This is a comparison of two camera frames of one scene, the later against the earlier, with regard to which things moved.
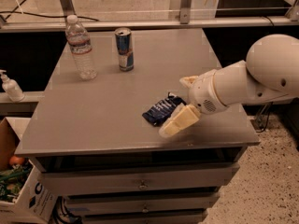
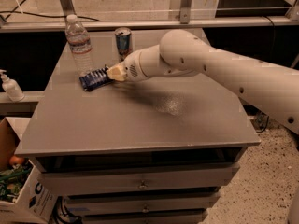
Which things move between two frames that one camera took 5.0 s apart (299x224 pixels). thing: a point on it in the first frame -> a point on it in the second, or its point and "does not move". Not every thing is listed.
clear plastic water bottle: x=80 y=46 does not move
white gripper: x=202 y=91 -> x=132 y=67
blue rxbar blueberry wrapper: x=162 y=111 -> x=96 y=78
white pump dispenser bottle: x=11 y=88 does not move
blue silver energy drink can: x=125 y=52 does not move
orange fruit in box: x=15 y=160 does not move
